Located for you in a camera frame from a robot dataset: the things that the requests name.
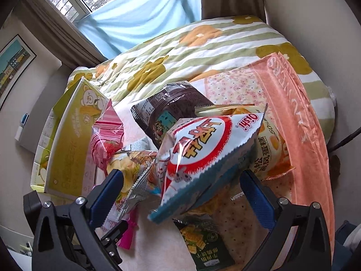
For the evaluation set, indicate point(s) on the magenta small wrapper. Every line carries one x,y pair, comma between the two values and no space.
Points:
128,231

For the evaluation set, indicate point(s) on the orange cake packet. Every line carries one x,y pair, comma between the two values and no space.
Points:
273,149

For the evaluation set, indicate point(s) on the pink strawberry snack packet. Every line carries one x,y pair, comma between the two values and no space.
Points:
108,135

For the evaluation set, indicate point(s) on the yellow-green cardboard box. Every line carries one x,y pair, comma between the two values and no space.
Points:
70,135

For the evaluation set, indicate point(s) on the peach orange towel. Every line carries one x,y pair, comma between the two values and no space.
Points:
304,135

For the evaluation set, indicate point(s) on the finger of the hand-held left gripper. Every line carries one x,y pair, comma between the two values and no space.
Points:
112,238

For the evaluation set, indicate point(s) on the white and red snack bag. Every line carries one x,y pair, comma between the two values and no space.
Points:
197,152

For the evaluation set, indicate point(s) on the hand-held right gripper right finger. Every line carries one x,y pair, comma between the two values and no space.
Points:
258,200

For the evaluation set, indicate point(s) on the dark green cracker packet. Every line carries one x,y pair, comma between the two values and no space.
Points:
203,240

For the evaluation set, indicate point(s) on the light blue curtain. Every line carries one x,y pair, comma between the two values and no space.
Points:
141,14

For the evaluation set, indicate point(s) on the yellow chips packet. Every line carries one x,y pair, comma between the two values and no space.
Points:
135,169

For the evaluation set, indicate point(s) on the dark brown object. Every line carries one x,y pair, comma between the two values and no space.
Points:
335,172

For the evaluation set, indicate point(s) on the white wall holder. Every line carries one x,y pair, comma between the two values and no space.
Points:
22,127

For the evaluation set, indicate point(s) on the striped flower blanket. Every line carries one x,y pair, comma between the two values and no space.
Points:
180,53

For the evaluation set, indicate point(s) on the dark brown snack bag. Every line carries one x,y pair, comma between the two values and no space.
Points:
169,107

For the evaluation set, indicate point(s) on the framed wall poster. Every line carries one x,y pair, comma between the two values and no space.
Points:
12,67

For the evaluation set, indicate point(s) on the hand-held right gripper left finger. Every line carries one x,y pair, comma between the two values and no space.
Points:
107,193

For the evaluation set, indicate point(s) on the white cloth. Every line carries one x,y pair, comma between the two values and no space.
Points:
354,240

